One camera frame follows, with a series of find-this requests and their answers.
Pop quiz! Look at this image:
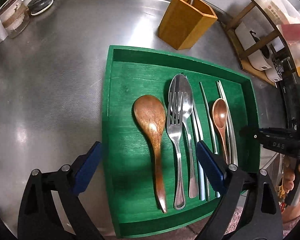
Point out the large wooden spoon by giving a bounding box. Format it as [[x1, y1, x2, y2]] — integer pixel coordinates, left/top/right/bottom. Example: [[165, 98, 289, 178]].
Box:
[[133, 95, 167, 213]]

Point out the person's right hand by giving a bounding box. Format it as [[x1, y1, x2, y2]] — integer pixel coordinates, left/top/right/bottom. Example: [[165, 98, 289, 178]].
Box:
[[282, 154, 300, 223]]

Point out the small wooden spoon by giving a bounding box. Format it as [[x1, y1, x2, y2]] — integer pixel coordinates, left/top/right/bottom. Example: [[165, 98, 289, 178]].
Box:
[[212, 98, 229, 164]]

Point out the white paper roll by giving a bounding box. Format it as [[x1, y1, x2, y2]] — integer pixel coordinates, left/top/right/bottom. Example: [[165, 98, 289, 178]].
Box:
[[235, 22, 273, 71]]

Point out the wooden rack shelf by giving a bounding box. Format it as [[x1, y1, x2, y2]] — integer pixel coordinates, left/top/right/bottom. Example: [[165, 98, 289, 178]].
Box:
[[224, 0, 300, 85]]

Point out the green wooden tray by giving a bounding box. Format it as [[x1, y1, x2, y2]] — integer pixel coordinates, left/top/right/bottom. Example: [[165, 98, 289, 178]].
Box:
[[102, 45, 260, 238]]

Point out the clear plastic bag with items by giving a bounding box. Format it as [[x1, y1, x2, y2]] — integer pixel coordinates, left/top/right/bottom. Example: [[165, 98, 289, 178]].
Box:
[[264, 0, 300, 67]]

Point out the large steel spoon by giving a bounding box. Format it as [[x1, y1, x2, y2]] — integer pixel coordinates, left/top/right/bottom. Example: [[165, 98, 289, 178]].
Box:
[[169, 74, 198, 198]]

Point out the wooden utensil holder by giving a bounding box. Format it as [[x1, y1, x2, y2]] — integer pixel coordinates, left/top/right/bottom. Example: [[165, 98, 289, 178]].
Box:
[[158, 0, 218, 50]]

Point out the glass jar with label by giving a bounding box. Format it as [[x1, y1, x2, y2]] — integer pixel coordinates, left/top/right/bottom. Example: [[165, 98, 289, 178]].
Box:
[[0, 0, 30, 38]]

